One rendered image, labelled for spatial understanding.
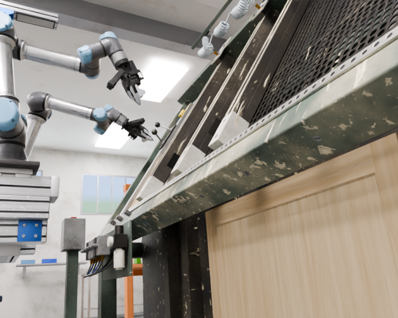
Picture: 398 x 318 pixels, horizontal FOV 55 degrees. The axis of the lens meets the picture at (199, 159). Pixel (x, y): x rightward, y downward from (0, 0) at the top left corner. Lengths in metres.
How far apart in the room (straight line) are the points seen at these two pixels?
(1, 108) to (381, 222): 1.36
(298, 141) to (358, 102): 0.17
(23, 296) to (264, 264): 8.25
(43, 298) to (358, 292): 8.60
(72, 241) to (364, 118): 1.86
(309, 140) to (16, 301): 8.73
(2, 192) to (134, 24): 3.85
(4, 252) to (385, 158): 1.45
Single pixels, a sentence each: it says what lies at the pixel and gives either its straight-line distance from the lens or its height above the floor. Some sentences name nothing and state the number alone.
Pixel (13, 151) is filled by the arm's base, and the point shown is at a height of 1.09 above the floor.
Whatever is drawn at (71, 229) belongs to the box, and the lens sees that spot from 2.32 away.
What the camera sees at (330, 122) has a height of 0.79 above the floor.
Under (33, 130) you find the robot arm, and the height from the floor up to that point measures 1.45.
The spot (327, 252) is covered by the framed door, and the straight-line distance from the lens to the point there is 1.06.
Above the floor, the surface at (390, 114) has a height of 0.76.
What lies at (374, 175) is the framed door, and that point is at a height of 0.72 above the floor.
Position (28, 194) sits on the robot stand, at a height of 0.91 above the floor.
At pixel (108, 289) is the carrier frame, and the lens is 2.36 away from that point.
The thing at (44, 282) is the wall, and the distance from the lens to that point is 9.32.
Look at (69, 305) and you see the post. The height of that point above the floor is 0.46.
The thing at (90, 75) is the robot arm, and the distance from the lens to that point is 1.94.
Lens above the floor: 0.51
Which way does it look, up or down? 18 degrees up
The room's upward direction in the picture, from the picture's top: 4 degrees counter-clockwise
